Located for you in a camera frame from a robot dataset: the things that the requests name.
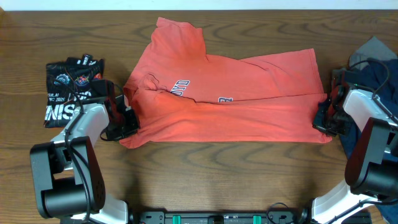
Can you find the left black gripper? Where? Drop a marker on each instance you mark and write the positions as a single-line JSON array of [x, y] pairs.
[[126, 119]]

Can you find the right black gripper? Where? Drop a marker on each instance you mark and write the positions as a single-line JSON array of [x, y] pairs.
[[318, 123]]

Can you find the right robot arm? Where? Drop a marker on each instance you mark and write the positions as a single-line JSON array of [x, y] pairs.
[[370, 179]]

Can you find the navy blue garment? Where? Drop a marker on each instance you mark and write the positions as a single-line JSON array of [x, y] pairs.
[[387, 93]]

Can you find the black printed folded shirt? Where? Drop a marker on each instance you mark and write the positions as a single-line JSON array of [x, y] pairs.
[[68, 81]]

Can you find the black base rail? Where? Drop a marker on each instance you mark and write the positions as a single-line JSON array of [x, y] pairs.
[[274, 216]]

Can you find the grey garment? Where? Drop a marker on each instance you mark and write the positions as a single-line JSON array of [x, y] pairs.
[[370, 62]]

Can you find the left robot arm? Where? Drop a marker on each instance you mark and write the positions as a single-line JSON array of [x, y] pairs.
[[68, 182]]

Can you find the red soccer t-shirt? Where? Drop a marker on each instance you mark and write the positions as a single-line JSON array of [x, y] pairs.
[[181, 93]]

